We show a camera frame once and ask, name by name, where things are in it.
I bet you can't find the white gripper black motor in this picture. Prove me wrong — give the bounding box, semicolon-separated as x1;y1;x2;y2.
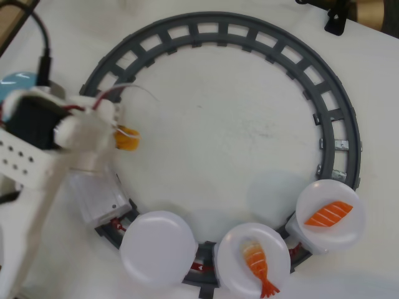
4;88;123;152

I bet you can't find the yellow egg sushi toy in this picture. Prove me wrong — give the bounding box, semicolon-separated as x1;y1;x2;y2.
113;124;141;153

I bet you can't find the white Shinkansen toy locomotive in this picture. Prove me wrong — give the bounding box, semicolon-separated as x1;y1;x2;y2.
67;169;132;233

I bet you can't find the blue round dish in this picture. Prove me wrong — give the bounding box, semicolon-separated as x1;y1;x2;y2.
0;71;40;103

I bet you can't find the orange shrimp sushi toy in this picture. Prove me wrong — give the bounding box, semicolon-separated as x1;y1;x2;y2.
239;241;281;297

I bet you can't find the orange salmon sushi toy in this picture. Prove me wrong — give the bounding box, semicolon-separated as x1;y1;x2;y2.
304;201;355;230

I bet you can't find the white round plastic plate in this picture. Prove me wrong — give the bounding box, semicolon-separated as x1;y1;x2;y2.
120;211;197;286
217;222;291;295
294;179;366;250

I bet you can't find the grey circular toy train track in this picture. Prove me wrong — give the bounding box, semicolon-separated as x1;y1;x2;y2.
79;11;362;297

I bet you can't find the black table clamp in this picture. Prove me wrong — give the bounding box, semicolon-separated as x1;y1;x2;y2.
296;0;347;35

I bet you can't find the tan wooden background object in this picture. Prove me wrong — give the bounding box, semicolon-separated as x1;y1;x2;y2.
355;0;388;31

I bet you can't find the black camera cable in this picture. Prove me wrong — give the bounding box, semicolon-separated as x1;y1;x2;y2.
12;0;53;88

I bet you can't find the white perforated mount plate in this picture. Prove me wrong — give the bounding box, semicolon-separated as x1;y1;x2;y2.
0;129;54;189

